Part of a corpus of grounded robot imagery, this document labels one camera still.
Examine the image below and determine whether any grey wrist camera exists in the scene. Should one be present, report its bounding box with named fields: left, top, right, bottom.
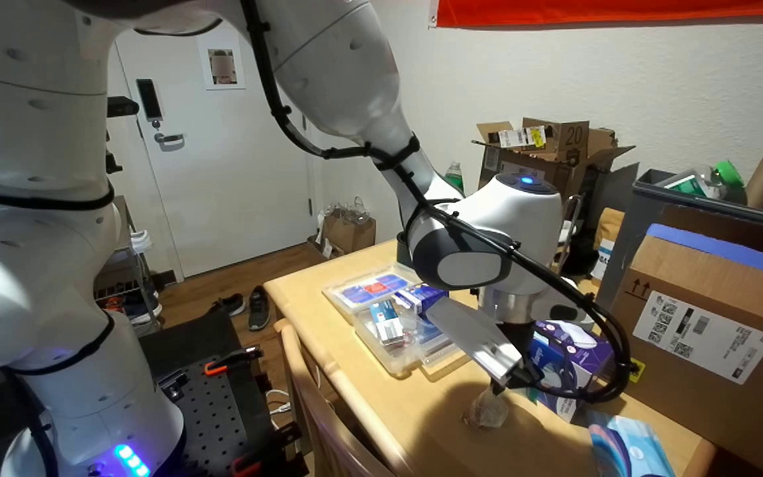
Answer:
left=427, top=298, right=521, bottom=385

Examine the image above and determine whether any open cardboard box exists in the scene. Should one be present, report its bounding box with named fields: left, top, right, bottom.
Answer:
left=478, top=117, right=627, bottom=210

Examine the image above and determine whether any blue bandage box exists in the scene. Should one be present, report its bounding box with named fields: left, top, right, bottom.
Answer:
left=372, top=302, right=405, bottom=347

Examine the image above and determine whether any blue wipes package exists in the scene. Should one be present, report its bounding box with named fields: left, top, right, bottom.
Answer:
left=587, top=416, right=676, bottom=477

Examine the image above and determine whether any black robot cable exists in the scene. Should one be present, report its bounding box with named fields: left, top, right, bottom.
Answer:
left=238, top=0, right=636, bottom=405

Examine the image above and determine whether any white door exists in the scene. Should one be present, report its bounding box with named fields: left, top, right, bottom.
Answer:
left=111, top=22, right=312, bottom=278

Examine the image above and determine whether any grey storage bin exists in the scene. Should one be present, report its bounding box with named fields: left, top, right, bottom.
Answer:
left=599, top=169, right=763, bottom=307

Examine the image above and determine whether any red banner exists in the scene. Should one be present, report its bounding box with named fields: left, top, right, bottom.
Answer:
left=435, top=0, right=763, bottom=29

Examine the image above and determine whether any clear plastic bag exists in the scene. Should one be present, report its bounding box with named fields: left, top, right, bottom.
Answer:
left=468, top=386, right=511, bottom=429

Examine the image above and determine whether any purple pad box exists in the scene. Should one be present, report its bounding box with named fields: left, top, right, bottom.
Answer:
left=521, top=319, right=617, bottom=423

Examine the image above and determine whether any clear plastic organizer box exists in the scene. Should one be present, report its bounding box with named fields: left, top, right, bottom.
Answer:
left=324, top=266, right=466, bottom=380

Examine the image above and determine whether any small brown box on floor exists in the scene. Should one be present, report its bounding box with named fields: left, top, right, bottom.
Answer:
left=324, top=210, right=377, bottom=254

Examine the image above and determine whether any large cardboard box with label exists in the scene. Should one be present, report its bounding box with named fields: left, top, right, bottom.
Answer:
left=613, top=222, right=763, bottom=469

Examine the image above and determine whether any green dish soap bottle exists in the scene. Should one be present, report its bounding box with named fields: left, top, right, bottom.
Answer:
left=443, top=164, right=464, bottom=194

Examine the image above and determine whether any black shoe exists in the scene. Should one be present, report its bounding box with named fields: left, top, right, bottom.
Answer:
left=250, top=286, right=270, bottom=332

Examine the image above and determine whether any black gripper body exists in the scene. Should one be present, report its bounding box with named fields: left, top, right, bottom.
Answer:
left=503, top=324, right=578, bottom=390

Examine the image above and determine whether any black camera on stand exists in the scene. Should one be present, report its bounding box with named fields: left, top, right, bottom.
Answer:
left=105, top=95, right=140, bottom=176

